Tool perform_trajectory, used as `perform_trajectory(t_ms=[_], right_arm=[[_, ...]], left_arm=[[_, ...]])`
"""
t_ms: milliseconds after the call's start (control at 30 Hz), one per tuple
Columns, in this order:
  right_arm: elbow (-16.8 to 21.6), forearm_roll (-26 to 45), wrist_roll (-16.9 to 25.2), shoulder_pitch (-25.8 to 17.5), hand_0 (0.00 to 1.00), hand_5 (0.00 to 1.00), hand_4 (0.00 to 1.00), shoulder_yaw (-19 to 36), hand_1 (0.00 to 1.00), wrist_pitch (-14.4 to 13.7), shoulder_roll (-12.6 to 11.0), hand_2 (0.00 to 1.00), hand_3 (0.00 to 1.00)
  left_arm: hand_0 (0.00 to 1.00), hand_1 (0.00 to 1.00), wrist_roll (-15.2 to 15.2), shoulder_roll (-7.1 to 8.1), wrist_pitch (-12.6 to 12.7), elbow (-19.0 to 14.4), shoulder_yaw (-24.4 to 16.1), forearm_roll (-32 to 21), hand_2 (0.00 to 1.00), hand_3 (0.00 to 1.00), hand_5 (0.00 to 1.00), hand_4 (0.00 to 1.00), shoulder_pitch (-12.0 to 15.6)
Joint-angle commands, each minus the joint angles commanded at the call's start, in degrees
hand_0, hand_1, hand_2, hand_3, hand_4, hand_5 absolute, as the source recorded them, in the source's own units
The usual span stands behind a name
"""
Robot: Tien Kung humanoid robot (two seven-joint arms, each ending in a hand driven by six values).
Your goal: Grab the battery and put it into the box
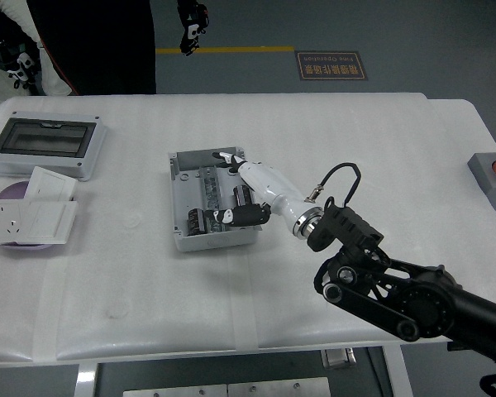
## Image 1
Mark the person's right hand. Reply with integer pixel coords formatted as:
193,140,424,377
6,51,38,90

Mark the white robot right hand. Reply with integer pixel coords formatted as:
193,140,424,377
203,151,315,232

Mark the person's left hand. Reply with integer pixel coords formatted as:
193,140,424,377
179,2,210,58

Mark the grey distribution box dark window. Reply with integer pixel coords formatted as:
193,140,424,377
0,110,108,183

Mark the open grey junction box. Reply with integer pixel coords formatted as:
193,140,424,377
167,145,264,253

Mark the person in white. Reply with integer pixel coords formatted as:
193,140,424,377
0,0,74,100

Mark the person in black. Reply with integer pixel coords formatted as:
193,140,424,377
0,0,157,96

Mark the purple round plate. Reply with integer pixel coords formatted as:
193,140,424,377
0,180,57,252

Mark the brown floor sign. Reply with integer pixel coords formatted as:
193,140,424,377
295,50,370,82

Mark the white foam mat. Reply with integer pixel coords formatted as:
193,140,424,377
0,93,496,367

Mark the grey block base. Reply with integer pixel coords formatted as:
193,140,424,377
466,151,496,218

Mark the white table leg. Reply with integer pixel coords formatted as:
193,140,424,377
73,361,99,397
381,345,415,397

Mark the metal mounting rail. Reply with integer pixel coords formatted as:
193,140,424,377
198,165,227,233

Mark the white wall switch panel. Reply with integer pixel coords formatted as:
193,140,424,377
23,165,79,203
24,200,79,245

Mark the white wall socket panel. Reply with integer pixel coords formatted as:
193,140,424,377
0,200,31,248

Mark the grey metal bracket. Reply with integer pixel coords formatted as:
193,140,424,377
320,348,357,370

